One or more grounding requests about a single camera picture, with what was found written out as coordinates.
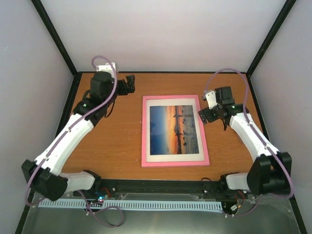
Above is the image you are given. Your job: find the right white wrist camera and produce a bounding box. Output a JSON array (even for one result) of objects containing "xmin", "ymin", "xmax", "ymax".
[{"xmin": 203, "ymin": 90, "xmax": 217, "ymax": 110}]

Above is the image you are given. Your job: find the pink photo frame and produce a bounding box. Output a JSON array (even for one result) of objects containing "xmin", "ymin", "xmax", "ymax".
[{"xmin": 141, "ymin": 94, "xmax": 211, "ymax": 168}]

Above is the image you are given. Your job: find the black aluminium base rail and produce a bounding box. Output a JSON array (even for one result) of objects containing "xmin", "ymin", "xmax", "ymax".
[{"xmin": 73, "ymin": 179, "xmax": 292, "ymax": 202}]

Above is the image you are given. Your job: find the grey metal front plate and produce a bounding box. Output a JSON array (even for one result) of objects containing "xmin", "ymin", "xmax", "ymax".
[{"xmin": 22, "ymin": 194, "xmax": 300, "ymax": 234}]

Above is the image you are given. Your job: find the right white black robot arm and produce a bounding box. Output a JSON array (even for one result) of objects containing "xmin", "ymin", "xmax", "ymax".
[{"xmin": 198, "ymin": 86, "xmax": 293, "ymax": 198}]

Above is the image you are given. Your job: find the light blue cable duct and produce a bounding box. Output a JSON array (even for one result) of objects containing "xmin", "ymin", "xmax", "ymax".
[{"xmin": 38, "ymin": 198, "xmax": 223, "ymax": 213}]

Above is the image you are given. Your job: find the black cage frame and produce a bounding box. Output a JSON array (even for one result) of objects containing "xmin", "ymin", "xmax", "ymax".
[{"xmin": 15, "ymin": 0, "xmax": 307, "ymax": 234}]

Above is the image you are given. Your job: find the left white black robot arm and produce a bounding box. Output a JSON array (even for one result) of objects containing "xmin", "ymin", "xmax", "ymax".
[{"xmin": 21, "ymin": 71, "xmax": 135, "ymax": 201}]

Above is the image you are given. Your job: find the sunset photo print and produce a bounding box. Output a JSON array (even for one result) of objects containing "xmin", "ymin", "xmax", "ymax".
[{"xmin": 149, "ymin": 105, "xmax": 199, "ymax": 155}]

